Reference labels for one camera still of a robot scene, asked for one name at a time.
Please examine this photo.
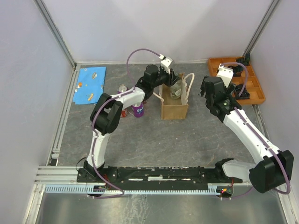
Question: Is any light blue cable duct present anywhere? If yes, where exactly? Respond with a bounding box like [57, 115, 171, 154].
[43, 183, 221, 195]

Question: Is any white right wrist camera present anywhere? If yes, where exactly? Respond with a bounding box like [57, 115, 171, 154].
[216, 64, 234, 87]

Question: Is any clear glass bottle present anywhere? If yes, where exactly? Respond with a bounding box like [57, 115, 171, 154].
[170, 79, 182, 99]

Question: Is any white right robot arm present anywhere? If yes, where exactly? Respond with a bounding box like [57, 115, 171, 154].
[200, 76, 294, 195]

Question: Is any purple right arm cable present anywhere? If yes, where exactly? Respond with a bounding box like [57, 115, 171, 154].
[219, 62, 292, 200]

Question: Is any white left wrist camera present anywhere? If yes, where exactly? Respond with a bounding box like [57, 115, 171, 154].
[159, 54, 173, 74]

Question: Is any burlap canvas tote bag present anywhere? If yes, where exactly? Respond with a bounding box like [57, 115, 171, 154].
[154, 73, 195, 120]

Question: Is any purple soda can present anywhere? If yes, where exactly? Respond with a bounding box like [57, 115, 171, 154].
[117, 84, 128, 94]
[131, 102, 144, 118]

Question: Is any blue patterned cloth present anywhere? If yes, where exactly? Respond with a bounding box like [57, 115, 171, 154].
[72, 67, 106, 105]

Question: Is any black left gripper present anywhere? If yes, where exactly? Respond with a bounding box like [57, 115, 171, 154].
[152, 67, 181, 89]

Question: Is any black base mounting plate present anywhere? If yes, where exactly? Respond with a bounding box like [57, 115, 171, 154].
[77, 166, 233, 191]

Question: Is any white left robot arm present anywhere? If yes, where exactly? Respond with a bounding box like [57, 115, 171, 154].
[84, 64, 181, 182]

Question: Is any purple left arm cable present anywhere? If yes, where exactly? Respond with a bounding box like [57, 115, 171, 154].
[90, 48, 164, 199]

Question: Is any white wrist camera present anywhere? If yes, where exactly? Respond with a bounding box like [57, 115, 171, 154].
[216, 64, 234, 87]
[159, 54, 173, 74]

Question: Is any orange wooden compartment tray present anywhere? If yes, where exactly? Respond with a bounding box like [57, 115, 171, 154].
[207, 57, 266, 105]

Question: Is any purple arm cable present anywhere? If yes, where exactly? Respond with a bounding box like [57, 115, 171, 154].
[219, 62, 292, 200]
[90, 48, 164, 199]

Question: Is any dark item in tray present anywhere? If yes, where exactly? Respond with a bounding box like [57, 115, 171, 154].
[236, 52, 251, 66]

